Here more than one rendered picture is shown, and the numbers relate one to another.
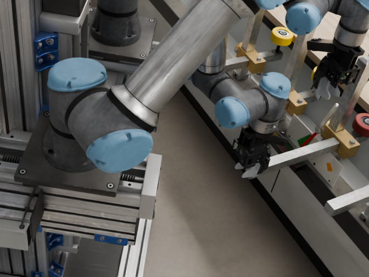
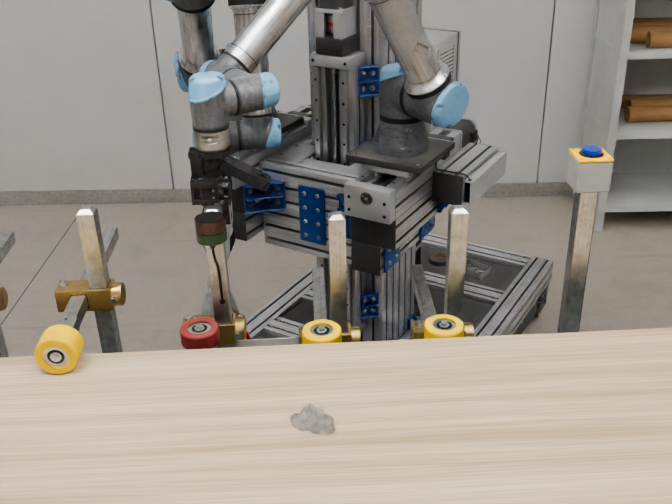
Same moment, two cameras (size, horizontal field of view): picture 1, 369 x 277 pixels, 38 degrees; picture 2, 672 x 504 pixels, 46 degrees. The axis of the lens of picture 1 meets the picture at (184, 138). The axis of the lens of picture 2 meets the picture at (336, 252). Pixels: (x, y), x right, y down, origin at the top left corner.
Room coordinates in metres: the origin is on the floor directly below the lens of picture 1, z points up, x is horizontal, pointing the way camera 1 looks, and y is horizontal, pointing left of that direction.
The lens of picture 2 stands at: (2.33, -1.54, 1.79)
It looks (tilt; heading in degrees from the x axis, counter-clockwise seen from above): 28 degrees down; 124
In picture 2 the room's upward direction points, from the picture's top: 1 degrees counter-clockwise
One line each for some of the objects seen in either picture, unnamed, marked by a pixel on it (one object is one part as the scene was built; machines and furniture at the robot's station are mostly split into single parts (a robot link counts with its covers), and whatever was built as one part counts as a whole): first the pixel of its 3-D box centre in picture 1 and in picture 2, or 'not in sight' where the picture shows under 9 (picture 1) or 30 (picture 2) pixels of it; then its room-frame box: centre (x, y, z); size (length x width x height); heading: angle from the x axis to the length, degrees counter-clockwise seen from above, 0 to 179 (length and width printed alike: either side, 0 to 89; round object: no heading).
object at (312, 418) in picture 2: not in sight; (312, 416); (1.69, -0.67, 0.91); 0.09 x 0.07 x 0.02; 160
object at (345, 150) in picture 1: (338, 137); (214, 330); (1.29, -0.48, 0.85); 0.14 x 0.06 x 0.05; 36
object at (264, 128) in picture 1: (264, 120); not in sight; (1.06, -0.19, 1.05); 0.08 x 0.08 x 0.05
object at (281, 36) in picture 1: (279, 44); (443, 345); (1.74, -0.28, 0.85); 0.08 x 0.08 x 0.11
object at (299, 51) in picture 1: (289, 79); (339, 313); (1.51, -0.31, 0.87); 0.04 x 0.04 x 0.48; 36
